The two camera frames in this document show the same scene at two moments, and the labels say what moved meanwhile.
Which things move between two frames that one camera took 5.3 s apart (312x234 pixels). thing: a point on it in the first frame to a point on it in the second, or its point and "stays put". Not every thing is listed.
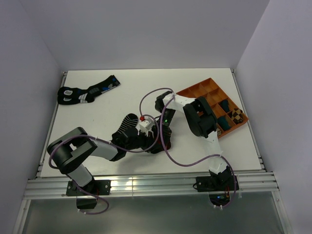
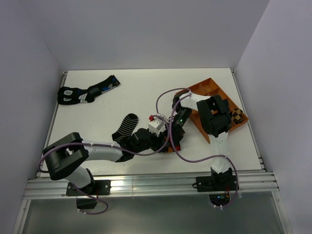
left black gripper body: (146, 141) stays put
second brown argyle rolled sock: (237, 115) stays put
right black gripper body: (166, 130) to (179, 121)
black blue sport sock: (68, 95) stays put
